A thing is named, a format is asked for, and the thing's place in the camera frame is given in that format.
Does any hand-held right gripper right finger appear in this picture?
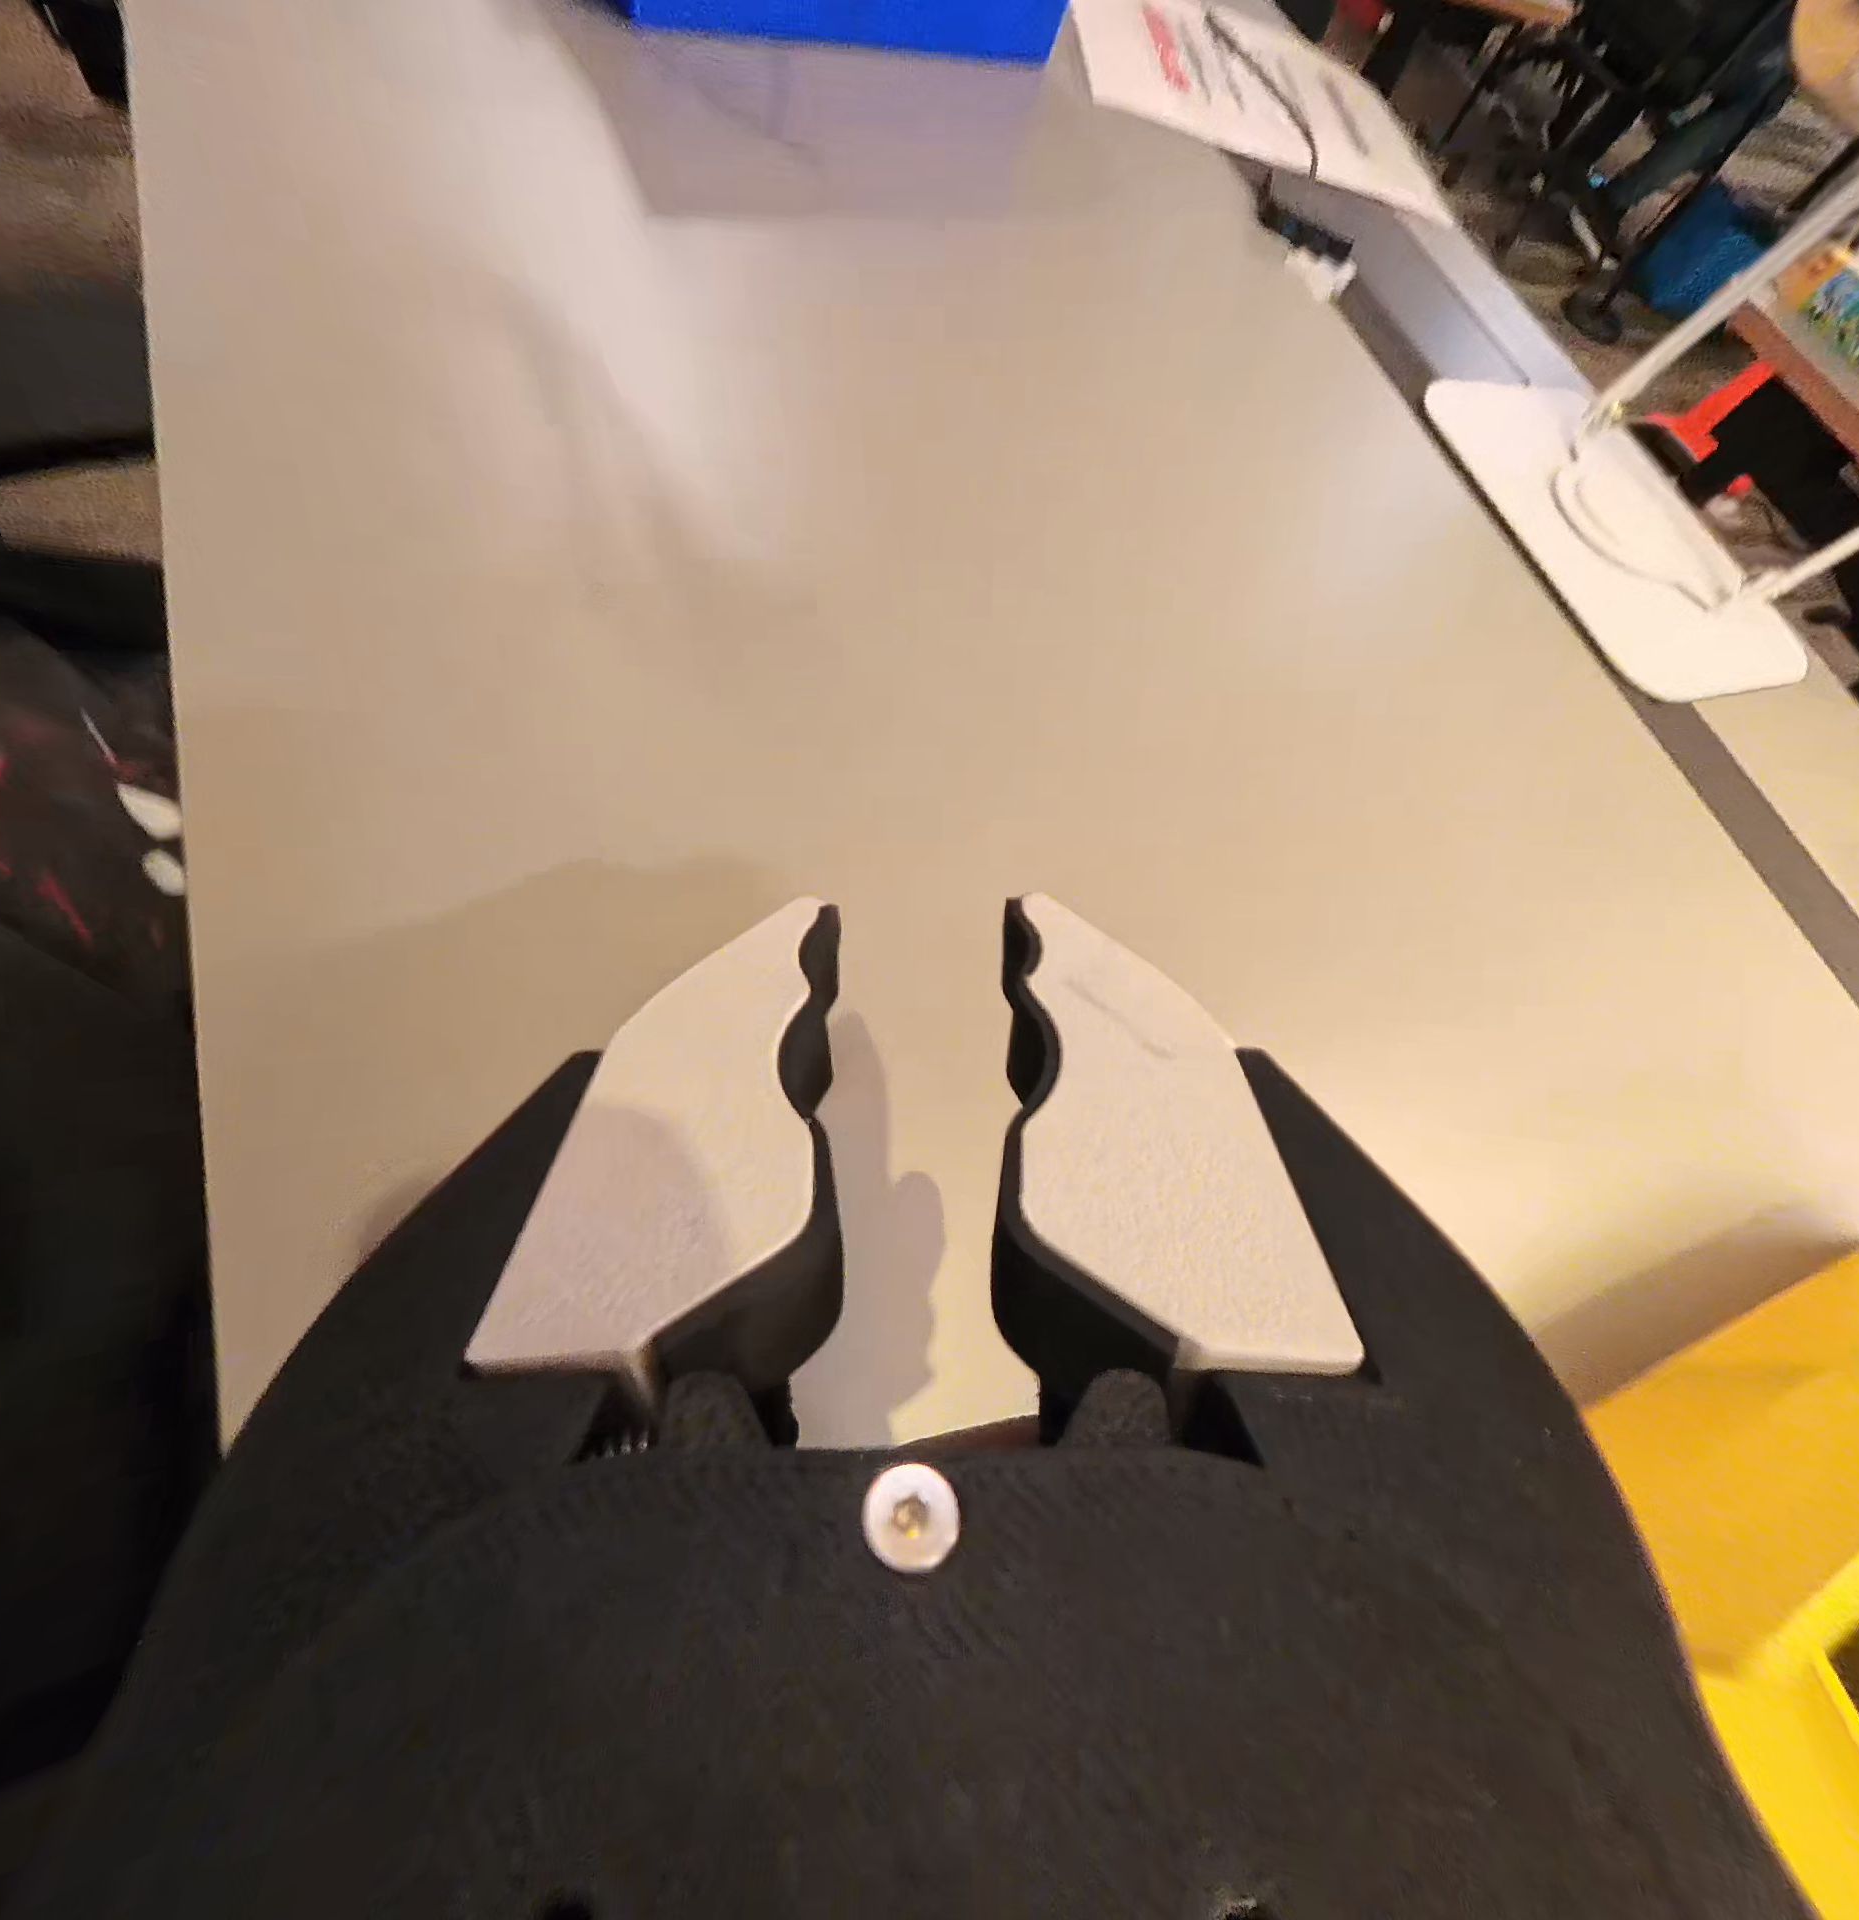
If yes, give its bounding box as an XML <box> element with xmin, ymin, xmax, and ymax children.
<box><xmin>994</xmin><ymin>894</ymin><xmax>1370</xmax><ymax>1378</ymax></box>

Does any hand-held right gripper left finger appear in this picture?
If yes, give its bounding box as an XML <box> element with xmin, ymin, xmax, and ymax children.
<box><xmin>465</xmin><ymin>899</ymin><xmax>846</xmax><ymax>1389</ymax></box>

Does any yellow plastic bin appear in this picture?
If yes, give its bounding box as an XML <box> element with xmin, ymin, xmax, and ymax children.
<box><xmin>1580</xmin><ymin>1240</ymin><xmax>1859</xmax><ymax>1920</ymax></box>

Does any blue plastic bin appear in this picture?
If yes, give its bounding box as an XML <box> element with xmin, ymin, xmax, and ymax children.
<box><xmin>600</xmin><ymin>0</ymin><xmax>1074</xmax><ymax>65</ymax></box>

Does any person's dark clothing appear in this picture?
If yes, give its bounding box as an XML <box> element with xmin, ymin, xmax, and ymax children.
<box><xmin>0</xmin><ymin>592</ymin><xmax>226</xmax><ymax>1802</ymax></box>

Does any white desk stand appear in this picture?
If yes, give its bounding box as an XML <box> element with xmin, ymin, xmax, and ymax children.
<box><xmin>1423</xmin><ymin>150</ymin><xmax>1859</xmax><ymax>704</ymax></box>

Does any orange traffic cone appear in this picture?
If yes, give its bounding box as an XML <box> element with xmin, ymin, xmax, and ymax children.
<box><xmin>1639</xmin><ymin>360</ymin><xmax>1777</xmax><ymax>504</ymax></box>

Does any wooden side table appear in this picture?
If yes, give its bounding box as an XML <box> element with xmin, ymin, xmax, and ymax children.
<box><xmin>1724</xmin><ymin>291</ymin><xmax>1859</xmax><ymax>497</ymax></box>

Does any blue bag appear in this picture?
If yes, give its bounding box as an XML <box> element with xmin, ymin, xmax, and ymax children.
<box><xmin>1632</xmin><ymin>188</ymin><xmax>1770</xmax><ymax>317</ymax></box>

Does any colourful toy box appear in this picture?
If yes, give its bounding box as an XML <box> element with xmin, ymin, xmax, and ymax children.
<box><xmin>1774</xmin><ymin>240</ymin><xmax>1859</xmax><ymax>377</ymax></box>

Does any laminated instruction sheet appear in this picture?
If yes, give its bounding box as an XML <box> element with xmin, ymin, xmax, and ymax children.
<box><xmin>1071</xmin><ymin>0</ymin><xmax>1455</xmax><ymax>227</ymax></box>

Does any thin black hub cable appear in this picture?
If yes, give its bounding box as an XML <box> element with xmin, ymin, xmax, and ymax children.
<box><xmin>1190</xmin><ymin>6</ymin><xmax>1328</xmax><ymax>179</ymax></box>

